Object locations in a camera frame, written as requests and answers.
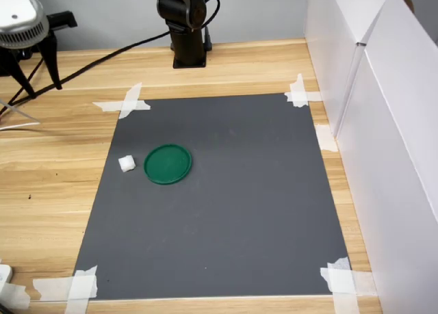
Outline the round green lid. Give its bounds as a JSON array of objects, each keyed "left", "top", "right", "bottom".
[{"left": 143, "top": 143, "right": 193, "bottom": 186}]

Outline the small white plastic terminal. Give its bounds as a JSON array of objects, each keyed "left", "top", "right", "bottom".
[{"left": 118, "top": 154, "right": 136, "bottom": 174}]

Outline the white camera cable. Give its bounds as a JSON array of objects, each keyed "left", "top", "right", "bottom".
[{"left": 0, "top": 100, "right": 41, "bottom": 130}]

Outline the black tripod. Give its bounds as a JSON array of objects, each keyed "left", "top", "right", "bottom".
[{"left": 0, "top": 11, "right": 78, "bottom": 99}]

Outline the looped black base cable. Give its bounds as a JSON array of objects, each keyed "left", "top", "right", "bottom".
[{"left": 201, "top": 0, "right": 221, "bottom": 51}]

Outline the small white box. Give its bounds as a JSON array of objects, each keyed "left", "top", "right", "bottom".
[{"left": 0, "top": 264, "right": 14, "bottom": 288}]

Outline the grey round camera head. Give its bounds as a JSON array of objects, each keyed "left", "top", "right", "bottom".
[{"left": 0, "top": 0, "right": 49, "bottom": 50}]

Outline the long black base cable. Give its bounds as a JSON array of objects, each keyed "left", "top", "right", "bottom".
[{"left": 0, "top": 31, "right": 172, "bottom": 106}]

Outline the dark grey mat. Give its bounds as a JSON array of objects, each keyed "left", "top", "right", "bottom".
[{"left": 73, "top": 92, "right": 353, "bottom": 301}]

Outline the white masking tape patch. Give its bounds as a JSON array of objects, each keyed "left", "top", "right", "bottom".
[
  {"left": 0, "top": 281, "right": 31, "bottom": 311},
  {"left": 92, "top": 81, "right": 152, "bottom": 120},
  {"left": 284, "top": 73, "right": 323, "bottom": 109},
  {"left": 320, "top": 257, "right": 376, "bottom": 314},
  {"left": 32, "top": 265, "right": 99, "bottom": 314},
  {"left": 313, "top": 123, "right": 339, "bottom": 153}
]

